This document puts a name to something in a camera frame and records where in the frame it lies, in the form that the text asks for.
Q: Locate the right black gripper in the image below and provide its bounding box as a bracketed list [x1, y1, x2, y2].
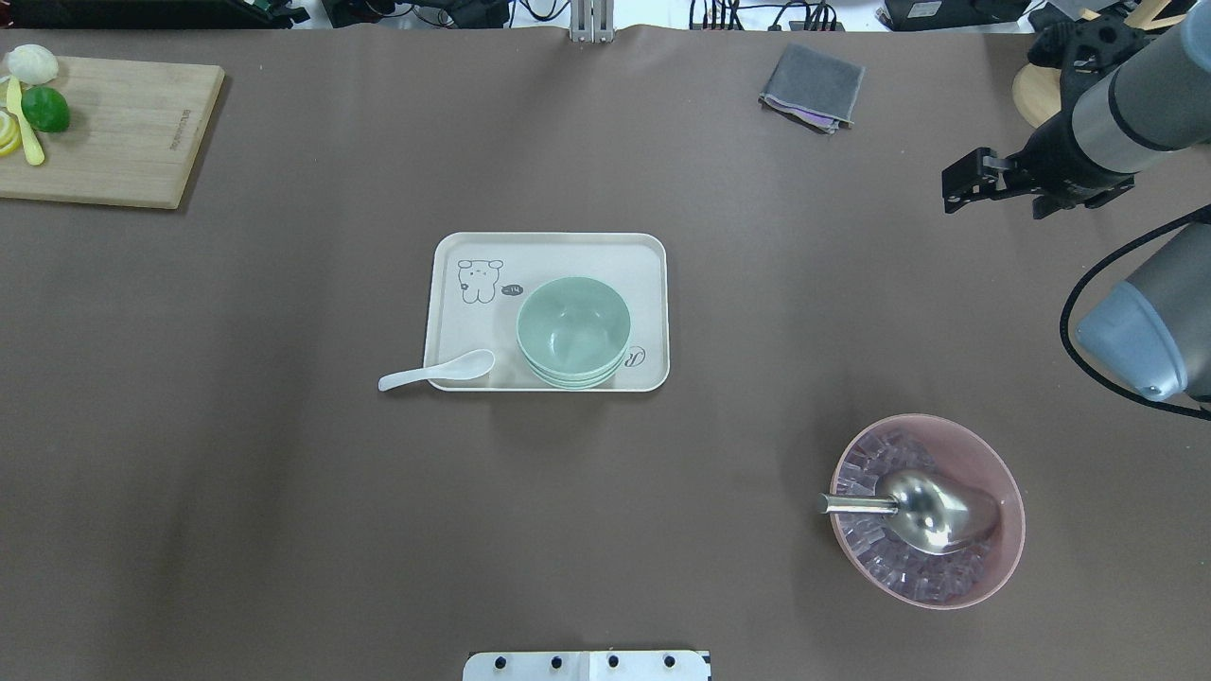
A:
[941, 111, 1136, 219]

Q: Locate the green bowl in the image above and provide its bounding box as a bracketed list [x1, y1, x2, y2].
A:
[523, 355, 622, 380]
[515, 276, 632, 372]
[533, 370, 616, 391]

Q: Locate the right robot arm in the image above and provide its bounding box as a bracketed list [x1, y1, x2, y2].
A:
[941, 1, 1210, 420]

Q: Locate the wooden mug tree stand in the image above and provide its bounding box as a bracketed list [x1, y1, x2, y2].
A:
[1011, 1, 1195, 128]

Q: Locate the grey folded cloth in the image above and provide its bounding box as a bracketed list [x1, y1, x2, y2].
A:
[758, 44, 866, 135]

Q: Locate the pink bowl with ice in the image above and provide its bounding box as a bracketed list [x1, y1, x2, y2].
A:
[830, 414, 1026, 610]

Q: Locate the metal ice scoop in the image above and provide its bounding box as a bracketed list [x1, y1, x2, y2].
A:
[816, 468, 1001, 556]

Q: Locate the green bowl on tray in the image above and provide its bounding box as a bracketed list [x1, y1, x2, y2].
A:
[533, 370, 616, 391]

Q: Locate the beige serving tray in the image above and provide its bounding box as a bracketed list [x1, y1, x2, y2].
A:
[423, 231, 671, 393]

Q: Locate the white ceramic spoon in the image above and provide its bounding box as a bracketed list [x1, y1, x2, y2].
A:
[377, 349, 497, 393]

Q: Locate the bamboo cutting board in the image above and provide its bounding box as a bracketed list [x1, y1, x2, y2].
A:
[1, 56, 225, 210]

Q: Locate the green lime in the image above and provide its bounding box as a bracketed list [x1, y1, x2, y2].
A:
[21, 85, 71, 133]

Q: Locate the white garlic bulb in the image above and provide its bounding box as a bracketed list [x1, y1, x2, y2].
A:
[4, 44, 61, 86]

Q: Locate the lemon slice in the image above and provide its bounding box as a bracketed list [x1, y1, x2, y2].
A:
[0, 111, 23, 158]

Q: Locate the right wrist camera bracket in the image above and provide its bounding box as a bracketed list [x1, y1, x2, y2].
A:
[1027, 16, 1150, 111]

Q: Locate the aluminium frame post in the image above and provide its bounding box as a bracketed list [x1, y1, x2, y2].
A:
[570, 0, 615, 44]

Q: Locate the white camera pillar mount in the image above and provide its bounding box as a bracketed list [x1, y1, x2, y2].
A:
[463, 649, 712, 680]

